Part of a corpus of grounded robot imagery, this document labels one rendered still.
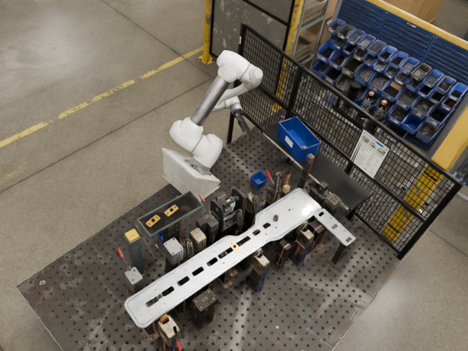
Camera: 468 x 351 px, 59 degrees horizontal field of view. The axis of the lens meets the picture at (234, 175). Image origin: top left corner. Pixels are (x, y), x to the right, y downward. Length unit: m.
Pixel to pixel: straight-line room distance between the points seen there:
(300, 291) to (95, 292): 1.29
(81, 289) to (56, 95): 2.87
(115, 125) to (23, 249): 1.62
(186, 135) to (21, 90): 2.80
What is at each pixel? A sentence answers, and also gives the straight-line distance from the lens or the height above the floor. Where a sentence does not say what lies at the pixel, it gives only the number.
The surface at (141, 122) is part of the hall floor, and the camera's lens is 4.68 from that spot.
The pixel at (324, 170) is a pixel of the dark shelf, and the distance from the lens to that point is 3.02.
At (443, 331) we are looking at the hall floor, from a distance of 3.96.
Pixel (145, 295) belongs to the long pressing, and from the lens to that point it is 2.41.
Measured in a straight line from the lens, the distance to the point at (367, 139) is 2.80.
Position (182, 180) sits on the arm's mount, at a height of 0.85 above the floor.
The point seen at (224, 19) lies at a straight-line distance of 5.06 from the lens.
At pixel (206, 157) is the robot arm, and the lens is 2.97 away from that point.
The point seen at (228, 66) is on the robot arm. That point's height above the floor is 1.58.
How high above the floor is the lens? 3.20
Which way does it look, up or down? 50 degrees down
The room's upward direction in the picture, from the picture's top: 9 degrees clockwise
